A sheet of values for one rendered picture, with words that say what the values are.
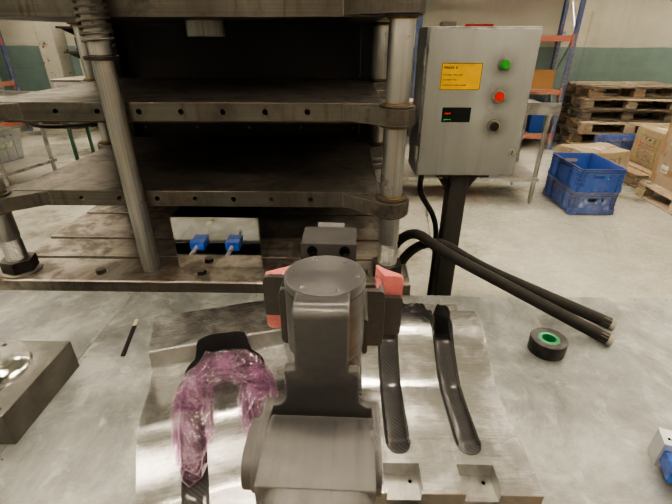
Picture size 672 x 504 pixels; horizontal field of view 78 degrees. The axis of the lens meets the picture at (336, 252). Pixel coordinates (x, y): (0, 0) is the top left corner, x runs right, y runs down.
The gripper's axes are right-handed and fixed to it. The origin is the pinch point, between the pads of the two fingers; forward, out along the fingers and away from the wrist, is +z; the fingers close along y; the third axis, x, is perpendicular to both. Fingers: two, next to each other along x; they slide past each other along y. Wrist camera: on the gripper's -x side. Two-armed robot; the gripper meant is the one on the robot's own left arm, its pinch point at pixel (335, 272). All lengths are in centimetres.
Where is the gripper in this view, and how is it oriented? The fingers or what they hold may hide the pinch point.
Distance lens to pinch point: 48.8
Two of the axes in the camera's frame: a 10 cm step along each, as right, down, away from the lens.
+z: 0.4, -4.5, 8.9
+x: 0.0, 8.9, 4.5
